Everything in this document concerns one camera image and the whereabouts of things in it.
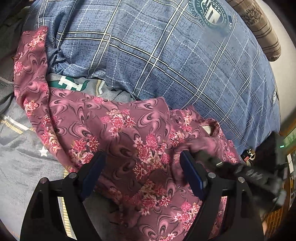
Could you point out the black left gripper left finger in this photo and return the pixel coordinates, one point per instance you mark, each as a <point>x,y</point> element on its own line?
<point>43,220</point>

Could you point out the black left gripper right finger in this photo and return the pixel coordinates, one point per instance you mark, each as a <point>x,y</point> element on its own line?
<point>228,210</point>

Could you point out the pink floral garment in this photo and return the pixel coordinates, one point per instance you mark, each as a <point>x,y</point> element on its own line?
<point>143,141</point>

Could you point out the grey-blue bed sheet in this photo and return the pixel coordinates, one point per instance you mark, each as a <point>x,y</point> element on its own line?
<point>24,161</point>

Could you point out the blue plaid quilt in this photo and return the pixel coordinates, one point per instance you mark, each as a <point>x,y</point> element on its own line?
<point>198,53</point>

